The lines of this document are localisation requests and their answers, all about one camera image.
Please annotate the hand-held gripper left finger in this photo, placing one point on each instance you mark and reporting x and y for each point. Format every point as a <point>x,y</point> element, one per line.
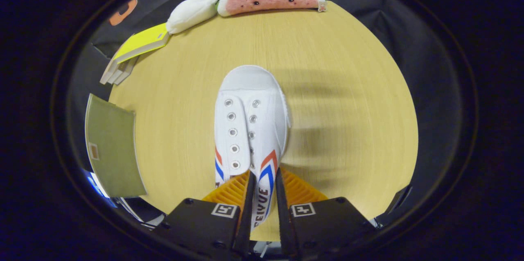
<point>245,220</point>

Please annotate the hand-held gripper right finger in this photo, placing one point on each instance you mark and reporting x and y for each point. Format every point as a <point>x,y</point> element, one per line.
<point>282,220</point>

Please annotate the white canvas shoe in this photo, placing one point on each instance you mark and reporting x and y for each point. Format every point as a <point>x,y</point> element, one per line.
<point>249,85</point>

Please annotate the grey-green fabric storage box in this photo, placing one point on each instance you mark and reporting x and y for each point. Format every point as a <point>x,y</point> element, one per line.
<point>112,146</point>

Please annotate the yellow book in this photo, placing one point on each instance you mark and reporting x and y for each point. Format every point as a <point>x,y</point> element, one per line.
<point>141,41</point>

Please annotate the white plush toy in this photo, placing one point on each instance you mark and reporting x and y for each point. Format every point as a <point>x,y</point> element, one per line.
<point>190,13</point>

